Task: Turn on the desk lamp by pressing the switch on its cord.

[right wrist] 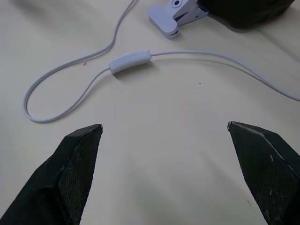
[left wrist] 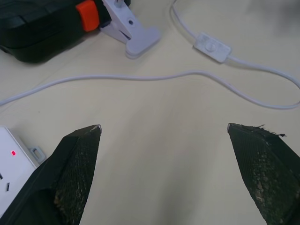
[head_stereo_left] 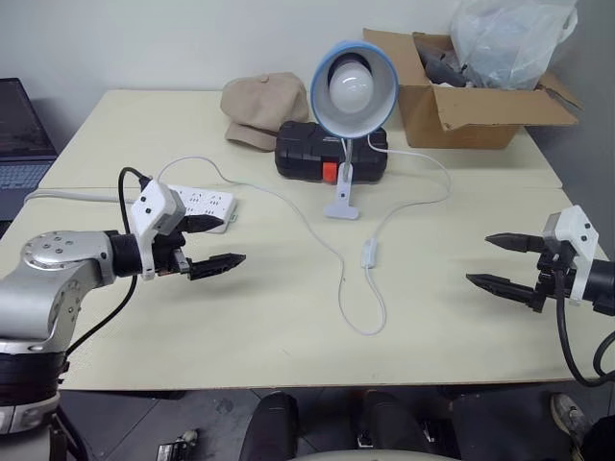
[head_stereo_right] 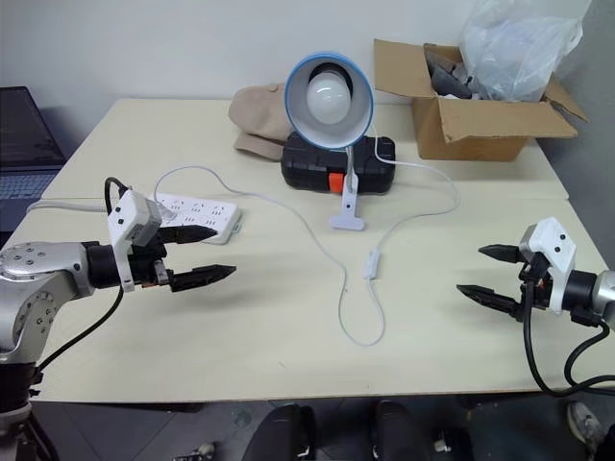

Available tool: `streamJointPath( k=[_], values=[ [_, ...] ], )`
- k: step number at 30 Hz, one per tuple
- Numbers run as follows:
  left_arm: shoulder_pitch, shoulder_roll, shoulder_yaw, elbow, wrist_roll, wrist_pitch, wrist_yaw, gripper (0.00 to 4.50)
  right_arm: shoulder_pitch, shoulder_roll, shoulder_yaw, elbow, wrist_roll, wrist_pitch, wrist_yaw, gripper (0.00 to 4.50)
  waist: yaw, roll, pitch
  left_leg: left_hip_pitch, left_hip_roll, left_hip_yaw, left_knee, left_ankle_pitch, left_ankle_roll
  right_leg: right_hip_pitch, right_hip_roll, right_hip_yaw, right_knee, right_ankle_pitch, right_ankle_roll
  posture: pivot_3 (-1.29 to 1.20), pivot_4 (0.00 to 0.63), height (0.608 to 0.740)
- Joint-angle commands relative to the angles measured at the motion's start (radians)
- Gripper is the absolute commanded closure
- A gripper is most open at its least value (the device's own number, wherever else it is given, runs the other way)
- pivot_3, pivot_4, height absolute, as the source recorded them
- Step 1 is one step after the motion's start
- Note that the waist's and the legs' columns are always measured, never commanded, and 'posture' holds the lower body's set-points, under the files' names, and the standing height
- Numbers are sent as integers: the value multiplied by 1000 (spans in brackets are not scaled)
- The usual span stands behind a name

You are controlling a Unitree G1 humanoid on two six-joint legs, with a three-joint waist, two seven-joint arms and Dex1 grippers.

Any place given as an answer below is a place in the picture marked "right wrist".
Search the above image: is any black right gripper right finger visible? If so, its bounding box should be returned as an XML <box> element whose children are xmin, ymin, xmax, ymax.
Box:
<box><xmin>227</xmin><ymin>121</ymin><xmax>300</xmax><ymax>225</ymax></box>

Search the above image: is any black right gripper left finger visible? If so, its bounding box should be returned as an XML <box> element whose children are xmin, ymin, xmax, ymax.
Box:
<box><xmin>0</xmin><ymin>123</ymin><xmax>104</xmax><ymax>225</ymax></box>

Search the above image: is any white clamp clip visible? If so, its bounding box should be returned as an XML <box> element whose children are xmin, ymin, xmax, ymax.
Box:
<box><xmin>147</xmin><ymin>0</ymin><xmax>210</xmax><ymax>39</ymax></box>

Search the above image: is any black block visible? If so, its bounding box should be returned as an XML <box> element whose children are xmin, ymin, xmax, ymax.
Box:
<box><xmin>198</xmin><ymin>0</ymin><xmax>297</xmax><ymax>30</ymax></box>

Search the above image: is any white cable with inline switch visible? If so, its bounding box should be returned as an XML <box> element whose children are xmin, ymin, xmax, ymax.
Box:
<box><xmin>22</xmin><ymin>0</ymin><xmax>300</xmax><ymax>123</ymax></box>

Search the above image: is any white inline cable switch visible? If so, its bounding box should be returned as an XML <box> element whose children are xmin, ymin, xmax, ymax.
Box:
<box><xmin>109</xmin><ymin>49</ymin><xmax>151</xmax><ymax>75</ymax></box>

